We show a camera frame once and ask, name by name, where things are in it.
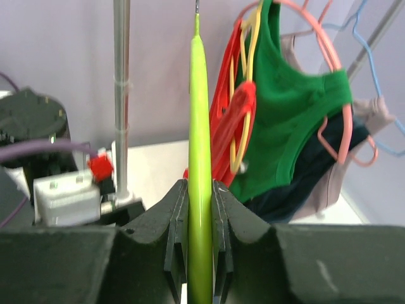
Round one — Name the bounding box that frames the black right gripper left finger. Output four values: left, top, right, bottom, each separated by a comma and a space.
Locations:
1, 180, 188, 303

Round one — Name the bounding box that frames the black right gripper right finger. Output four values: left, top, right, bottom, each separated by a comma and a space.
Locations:
211, 182, 404, 303

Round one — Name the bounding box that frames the lime green hanger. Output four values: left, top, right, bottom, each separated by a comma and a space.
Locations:
187, 1, 213, 303

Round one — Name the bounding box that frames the red tank top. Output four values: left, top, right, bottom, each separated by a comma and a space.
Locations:
184, 20, 244, 186

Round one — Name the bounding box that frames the yellow plastic hanger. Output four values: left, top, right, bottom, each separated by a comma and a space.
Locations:
229, 1, 261, 175

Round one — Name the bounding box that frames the pink plastic hanger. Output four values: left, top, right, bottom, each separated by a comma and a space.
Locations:
233, 0, 379, 168

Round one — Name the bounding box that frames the dark grey-blue tank top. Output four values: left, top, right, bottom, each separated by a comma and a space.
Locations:
245, 110, 371, 224

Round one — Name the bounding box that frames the green tank top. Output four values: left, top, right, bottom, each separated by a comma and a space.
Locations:
227, 0, 354, 204

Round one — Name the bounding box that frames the mauve pink tank top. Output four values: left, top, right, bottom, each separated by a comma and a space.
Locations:
280, 33, 396, 221

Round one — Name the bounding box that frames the silver clothes rack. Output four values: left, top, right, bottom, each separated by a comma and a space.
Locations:
111, 0, 405, 208

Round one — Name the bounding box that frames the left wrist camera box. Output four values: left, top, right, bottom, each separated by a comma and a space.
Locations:
30, 152, 102, 227

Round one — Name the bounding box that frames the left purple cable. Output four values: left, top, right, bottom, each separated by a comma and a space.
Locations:
0, 72, 99, 229

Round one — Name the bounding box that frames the pink wire hanger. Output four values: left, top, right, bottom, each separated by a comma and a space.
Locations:
300, 0, 334, 23

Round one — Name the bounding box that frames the light blue wire hanger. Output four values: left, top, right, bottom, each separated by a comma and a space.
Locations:
322, 0, 405, 156

